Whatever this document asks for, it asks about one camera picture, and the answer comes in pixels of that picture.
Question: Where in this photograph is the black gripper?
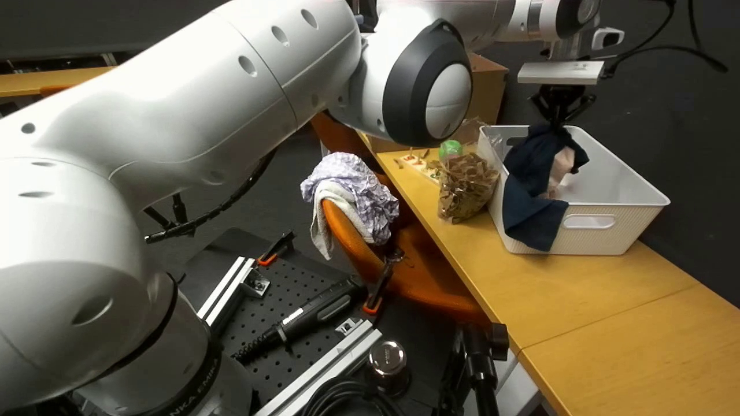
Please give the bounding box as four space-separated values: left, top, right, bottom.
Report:
529 81 602 138

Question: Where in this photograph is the pale pink clothing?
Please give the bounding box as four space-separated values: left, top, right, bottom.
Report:
551 145 580 192

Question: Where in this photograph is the navy blue clothing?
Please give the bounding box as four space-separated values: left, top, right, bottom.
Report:
500 123 591 254

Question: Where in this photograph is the purple white checkered cloth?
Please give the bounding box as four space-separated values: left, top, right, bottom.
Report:
298 150 402 247

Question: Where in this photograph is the white terry towel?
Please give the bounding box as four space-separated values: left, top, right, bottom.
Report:
307 180 366 264

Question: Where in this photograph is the white plastic basket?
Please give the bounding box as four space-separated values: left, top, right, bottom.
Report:
475 123 673 258

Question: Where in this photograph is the clear bag of wooden pieces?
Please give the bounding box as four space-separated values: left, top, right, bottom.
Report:
434 150 501 226

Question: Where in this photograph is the orange fabric chair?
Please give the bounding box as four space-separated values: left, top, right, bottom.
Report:
320 195 495 325
310 110 372 156

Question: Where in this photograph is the brown cardboard box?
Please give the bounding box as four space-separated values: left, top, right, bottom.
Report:
460 50 510 129

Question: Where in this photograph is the green ball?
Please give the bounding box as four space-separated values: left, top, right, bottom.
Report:
436 137 466 162

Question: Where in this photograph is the black tripod stand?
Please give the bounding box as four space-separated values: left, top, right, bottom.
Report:
436 322 510 416

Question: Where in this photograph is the metal cylinder weight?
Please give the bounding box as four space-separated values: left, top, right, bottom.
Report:
367 339 412 382

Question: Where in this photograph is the black pen-shaped tool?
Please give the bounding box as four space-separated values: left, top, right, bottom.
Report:
228 287 366 364

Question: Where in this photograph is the black perforated breadboard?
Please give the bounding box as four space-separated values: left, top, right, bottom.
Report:
176 226 391 416

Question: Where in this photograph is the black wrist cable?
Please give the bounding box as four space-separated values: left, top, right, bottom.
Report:
598 0 731 76

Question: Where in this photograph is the orange handled clamp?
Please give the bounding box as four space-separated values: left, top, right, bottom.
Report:
359 252 402 319
255 228 295 271

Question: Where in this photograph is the long aluminium rail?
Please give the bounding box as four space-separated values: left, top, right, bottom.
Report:
253 317 386 416

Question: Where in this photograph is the black coiled cable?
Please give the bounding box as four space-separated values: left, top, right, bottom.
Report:
295 371 408 416

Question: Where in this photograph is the short aluminium rail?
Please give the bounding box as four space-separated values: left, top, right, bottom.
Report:
195 254 273 330

